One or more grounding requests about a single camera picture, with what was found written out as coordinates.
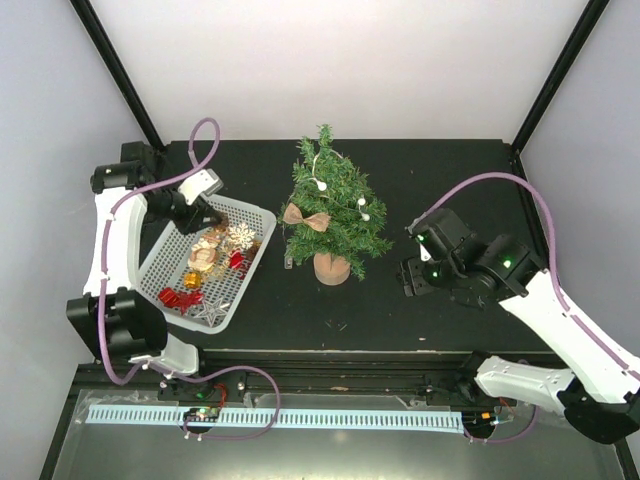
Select white snowflake ornament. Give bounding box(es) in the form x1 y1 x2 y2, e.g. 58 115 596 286
228 222 256 250

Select brown pine cone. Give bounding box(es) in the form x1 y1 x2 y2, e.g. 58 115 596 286
214 212 229 230
245 241 262 261

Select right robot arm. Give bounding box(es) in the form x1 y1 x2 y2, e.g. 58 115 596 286
398 208 639 444

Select white plastic basket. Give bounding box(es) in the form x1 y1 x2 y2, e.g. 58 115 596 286
138 195 276 335

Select right circuit board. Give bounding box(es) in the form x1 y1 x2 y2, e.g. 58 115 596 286
465 405 515 427

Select circuit board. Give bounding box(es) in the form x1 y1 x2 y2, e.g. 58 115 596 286
183 407 221 423
465 405 515 427

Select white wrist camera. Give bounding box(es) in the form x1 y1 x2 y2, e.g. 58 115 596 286
178 169 224 205
416 234 432 262

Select left circuit board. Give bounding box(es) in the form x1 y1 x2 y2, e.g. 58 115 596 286
183 407 221 423

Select red gold gift ornament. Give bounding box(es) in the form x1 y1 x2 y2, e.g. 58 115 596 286
157 287 183 308

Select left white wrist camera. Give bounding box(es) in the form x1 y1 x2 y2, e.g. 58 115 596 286
178 169 224 205

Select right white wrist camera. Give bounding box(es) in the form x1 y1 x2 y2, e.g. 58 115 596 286
416 234 432 262

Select white slotted cable duct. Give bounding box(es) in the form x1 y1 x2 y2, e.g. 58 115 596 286
85 405 464 434

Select left black frame post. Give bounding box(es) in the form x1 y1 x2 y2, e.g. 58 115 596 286
69 0 166 151

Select gold gift box ornament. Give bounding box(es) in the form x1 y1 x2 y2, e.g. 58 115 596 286
183 271 203 289

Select right black frame post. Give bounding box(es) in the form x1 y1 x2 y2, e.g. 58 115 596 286
511 0 610 155

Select red santa ornament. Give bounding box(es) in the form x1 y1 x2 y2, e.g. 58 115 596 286
228 251 245 270

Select silver star ornament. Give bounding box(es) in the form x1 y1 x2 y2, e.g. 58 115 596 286
193 297 231 328

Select small green christmas tree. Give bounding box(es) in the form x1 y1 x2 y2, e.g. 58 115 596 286
277 123 394 287

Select beige burlap sack ornament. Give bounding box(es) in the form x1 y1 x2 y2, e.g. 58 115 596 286
187 234 221 273

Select black frame post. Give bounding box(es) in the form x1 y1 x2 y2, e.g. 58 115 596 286
511 0 610 155
69 0 166 151

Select clear wire string lights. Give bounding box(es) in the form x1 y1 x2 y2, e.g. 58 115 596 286
282 147 372 271

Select gold glitter word ornament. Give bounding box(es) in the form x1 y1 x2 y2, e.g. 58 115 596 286
203 232 238 280

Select red star ornament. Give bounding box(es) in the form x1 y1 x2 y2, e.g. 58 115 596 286
176 290 204 315

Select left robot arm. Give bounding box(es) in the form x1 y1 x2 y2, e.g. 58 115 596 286
66 142 223 399

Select brown burlap bow ornament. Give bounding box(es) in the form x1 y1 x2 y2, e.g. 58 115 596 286
282 203 331 233

